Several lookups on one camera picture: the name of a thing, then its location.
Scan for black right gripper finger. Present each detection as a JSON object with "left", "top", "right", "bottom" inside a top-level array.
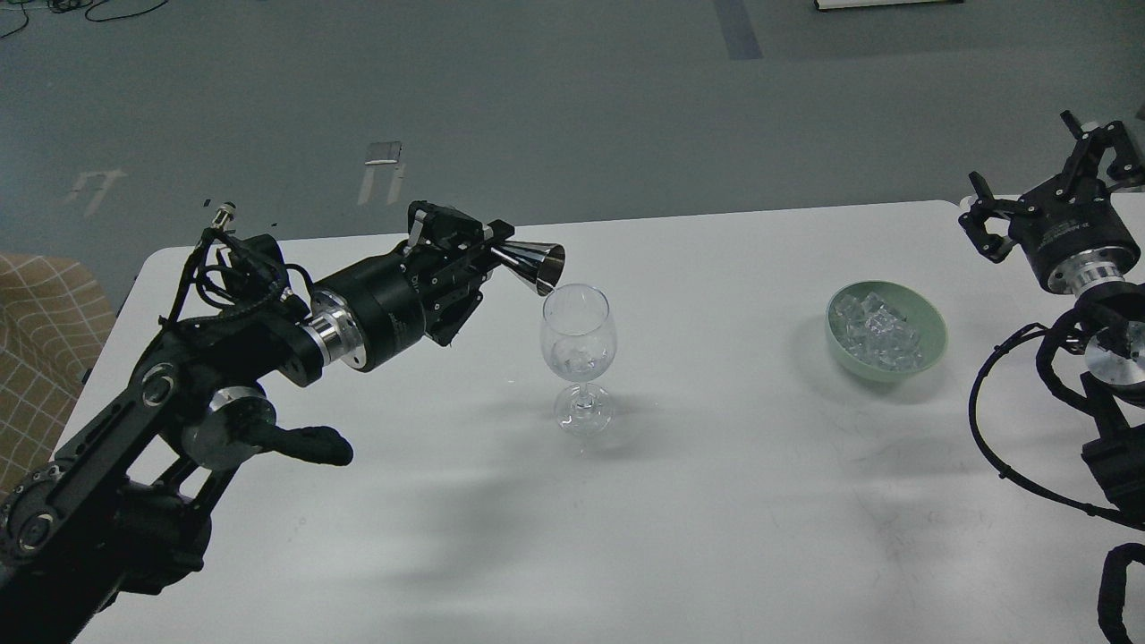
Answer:
[
  {"left": 1056, "top": 110, "right": 1144, "bottom": 199},
  {"left": 957, "top": 173, "right": 1025, "bottom": 264}
]

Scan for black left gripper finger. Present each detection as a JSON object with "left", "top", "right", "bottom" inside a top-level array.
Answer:
[
  {"left": 425, "top": 260, "right": 492, "bottom": 347},
  {"left": 404, "top": 201, "right": 515, "bottom": 269}
]

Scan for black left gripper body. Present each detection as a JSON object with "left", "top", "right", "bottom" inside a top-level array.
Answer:
[{"left": 310, "top": 251, "right": 447, "bottom": 372}]

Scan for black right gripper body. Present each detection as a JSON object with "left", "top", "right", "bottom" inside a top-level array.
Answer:
[{"left": 1009, "top": 183, "right": 1142, "bottom": 294}]

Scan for steel cocktail jigger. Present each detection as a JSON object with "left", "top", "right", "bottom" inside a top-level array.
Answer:
[{"left": 489, "top": 241, "right": 567, "bottom": 297}]

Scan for clear ice cubes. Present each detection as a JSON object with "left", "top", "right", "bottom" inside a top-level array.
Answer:
[{"left": 827, "top": 292, "right": 924, "bottom": 372}]

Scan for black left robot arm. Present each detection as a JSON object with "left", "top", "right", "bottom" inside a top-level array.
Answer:
[{"left": 3, "top": 201, "right": 514, "bottom": 643}]

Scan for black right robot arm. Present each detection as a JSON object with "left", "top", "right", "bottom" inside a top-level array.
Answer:
[{"left": 958, "top": 110, "right": 1144, "bottom": 531}]

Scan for clear wine glass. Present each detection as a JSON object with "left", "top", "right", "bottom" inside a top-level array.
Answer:
[{"left": 539, "top": 283, "right": 618, "bottom": 439}]

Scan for green bowl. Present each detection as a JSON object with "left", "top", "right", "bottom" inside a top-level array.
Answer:
[{"left": 826, "top": 281, "right": 949, "bottom": 384}]

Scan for white board edge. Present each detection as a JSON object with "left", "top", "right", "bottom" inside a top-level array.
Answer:
[{"left": 813, "top": 0, "right": 961, "bottom": 11}]

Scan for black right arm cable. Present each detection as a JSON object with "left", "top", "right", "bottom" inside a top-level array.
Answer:
[{"left": 968, "top": 324, "right": 1145, "bottom": 531}]

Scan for black floor cables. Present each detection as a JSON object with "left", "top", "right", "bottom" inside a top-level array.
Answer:
[{"left": 0, "top": 0, "right": 171, "bottom": 38}]

